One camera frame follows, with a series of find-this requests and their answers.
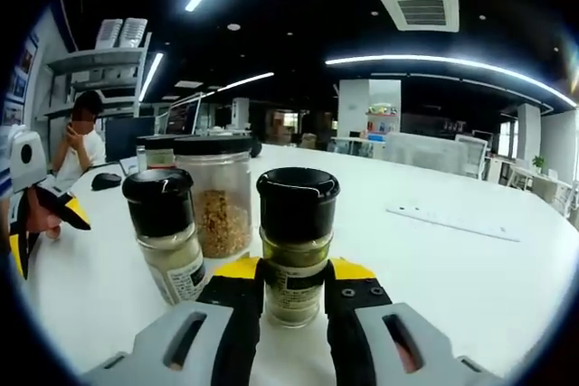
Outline person's left hand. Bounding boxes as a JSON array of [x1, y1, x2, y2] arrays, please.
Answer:
[[25, 191, 62, 240]]

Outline white mesh office chair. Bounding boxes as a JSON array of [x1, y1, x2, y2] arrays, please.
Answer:
[[384, 131, 467, 174]]

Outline white table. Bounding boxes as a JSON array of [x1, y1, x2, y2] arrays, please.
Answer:
[[24, 142, 574, 386]]

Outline large jar of brown grains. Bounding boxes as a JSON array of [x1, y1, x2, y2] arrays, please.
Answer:
[[173, 135, 253, 259]]

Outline stacks of white trays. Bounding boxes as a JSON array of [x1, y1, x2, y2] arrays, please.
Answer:
[[94, 17, 149, 49]]

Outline red display shelf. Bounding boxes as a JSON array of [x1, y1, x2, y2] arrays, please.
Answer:
[[365, 103, 402, 146]]

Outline small spice bottle black cap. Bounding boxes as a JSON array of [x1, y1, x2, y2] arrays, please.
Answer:
[[136, 135, 178, 173], [121, 167, 207, 306], [255, 167, 341, 328]]

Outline grey metal storage shelf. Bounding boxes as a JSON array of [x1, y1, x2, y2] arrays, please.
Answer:
[[35, 32, 153, 121]]

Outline black computer mouse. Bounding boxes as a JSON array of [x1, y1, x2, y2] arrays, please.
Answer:
[[90, 172, 122, 192]]

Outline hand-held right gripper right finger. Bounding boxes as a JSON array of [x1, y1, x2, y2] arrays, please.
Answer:
[[323, 257, 503, 386]]

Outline ceiling air conditioner vent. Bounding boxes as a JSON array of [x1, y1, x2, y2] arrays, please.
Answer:
[[377, 0, 460, 33]]

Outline long curved ceiling light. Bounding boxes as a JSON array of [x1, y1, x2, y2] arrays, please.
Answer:
[[324, 53, 578, 109]]

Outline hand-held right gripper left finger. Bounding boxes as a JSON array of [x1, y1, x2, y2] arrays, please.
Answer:
[[83, 255, 263, 386]]

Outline silver-framed computer monitor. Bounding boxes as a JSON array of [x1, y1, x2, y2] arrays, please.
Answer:
[[163, 94, 203, 137]]

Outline short ceiling light strip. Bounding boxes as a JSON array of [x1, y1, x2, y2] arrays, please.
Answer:
[[138, 52, 165, 102]]

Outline framed wall pictures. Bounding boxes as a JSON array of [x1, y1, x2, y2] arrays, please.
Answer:
[[2, 33, 40, 127]]

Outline dark desk monitor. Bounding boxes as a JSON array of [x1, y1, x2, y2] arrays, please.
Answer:
[[104, 115, 157, 164]]

